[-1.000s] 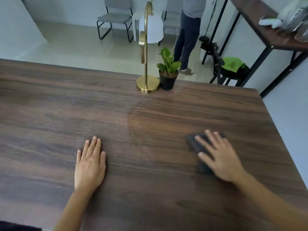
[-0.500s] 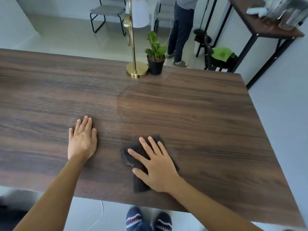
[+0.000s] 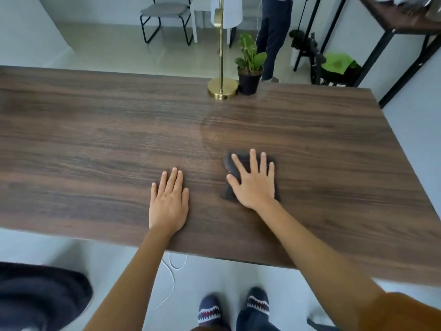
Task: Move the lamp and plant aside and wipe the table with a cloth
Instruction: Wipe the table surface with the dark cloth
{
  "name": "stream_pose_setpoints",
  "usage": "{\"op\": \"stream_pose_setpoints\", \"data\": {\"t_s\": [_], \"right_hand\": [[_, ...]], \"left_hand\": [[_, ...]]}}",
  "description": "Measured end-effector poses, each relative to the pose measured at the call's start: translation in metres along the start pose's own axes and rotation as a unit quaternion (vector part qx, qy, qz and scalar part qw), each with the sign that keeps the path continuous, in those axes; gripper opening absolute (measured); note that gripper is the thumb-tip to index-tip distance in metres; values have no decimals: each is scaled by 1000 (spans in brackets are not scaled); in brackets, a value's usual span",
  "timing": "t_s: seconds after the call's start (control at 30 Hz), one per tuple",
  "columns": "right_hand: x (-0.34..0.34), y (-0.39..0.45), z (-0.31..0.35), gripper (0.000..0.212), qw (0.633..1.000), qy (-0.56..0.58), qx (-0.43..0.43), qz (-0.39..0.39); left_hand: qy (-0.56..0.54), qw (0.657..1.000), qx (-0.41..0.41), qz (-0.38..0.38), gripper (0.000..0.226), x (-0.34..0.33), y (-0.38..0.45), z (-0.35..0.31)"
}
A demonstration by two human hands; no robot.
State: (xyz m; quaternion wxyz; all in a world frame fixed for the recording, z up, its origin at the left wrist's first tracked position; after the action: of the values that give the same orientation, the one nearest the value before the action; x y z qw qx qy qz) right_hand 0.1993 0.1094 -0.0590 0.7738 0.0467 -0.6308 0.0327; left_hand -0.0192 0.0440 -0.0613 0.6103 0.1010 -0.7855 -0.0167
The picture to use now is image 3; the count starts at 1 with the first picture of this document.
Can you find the person's right forearm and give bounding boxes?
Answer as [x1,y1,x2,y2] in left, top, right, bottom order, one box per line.
[256,200,386,331]

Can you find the dark grey cleaning cloth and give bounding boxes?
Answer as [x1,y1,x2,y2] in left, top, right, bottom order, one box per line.
[220,152,280,203]

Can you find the black folding frame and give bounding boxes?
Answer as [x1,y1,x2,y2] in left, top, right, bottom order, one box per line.
[306,318,340,331]

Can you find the grey chair black frame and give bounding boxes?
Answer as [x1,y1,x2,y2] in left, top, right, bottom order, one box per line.
[229,0,264,49]
[139,0,194,46]

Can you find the black stool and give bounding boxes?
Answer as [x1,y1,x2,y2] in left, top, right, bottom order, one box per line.
[291,30,362,87]

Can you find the person's legs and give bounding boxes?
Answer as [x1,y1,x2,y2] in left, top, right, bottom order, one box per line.
[189,306,283,331]

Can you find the person's right hand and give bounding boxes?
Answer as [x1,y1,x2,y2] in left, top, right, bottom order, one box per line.
[226,148,276,211]

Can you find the person's right shark slipper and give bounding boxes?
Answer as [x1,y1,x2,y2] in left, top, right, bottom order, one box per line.
[245,287,271,316]

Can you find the person's left hand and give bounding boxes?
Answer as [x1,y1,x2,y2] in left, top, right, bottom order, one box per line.
[148,167,190,237]

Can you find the person's left forearm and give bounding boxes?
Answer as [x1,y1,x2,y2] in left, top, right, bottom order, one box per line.
[84,228,173,331]

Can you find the person's orange sleeve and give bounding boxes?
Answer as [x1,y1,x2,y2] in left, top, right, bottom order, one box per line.
[356,291,441,331]

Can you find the white floor cable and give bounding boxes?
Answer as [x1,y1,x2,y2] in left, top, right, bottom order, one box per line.
[148,252,188,318]

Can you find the gold lamp white shade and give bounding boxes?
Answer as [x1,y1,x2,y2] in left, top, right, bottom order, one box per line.
[207,0,243,101]

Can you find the person's shark slipper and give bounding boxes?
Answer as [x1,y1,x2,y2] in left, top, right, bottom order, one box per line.
[245,287,271,316]
[197,294,223,330]

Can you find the white side table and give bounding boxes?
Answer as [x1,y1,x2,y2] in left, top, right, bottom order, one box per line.
[190,0,232,45]

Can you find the small plant black pot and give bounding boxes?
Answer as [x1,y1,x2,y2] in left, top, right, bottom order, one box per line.
[234,32,268,96]

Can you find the person's left shark slipper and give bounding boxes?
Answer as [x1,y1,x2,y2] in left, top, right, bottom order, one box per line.
[197,294,223,330]

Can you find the wooden console table black legs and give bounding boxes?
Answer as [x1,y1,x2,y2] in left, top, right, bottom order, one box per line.
[293,0,441,109]

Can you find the green cloth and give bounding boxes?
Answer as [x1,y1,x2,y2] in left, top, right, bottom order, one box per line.
[322,53,359,75]

